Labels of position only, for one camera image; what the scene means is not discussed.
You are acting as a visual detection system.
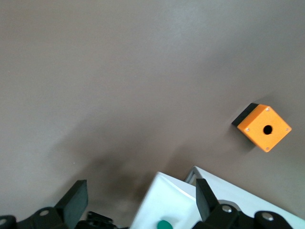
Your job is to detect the white drawer cabinet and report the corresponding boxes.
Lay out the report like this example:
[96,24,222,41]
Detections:
[184,166,305,229]

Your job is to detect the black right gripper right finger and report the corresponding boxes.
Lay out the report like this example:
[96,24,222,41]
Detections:
[192,178,294,229]

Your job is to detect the white plastic drawer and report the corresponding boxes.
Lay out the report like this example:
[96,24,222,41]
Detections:
[130,170,200,229]

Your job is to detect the orange push button enclosure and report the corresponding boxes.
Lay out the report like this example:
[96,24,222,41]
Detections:
[231,102,292,153]

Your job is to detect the brown table mat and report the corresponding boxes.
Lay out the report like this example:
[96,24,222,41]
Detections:
[0,0,305,229]

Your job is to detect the green mushroom push button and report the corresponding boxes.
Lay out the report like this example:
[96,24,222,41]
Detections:
[156,220,173,229]

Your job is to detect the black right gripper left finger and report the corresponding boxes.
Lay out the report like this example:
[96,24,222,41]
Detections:
[0,180,89,229]

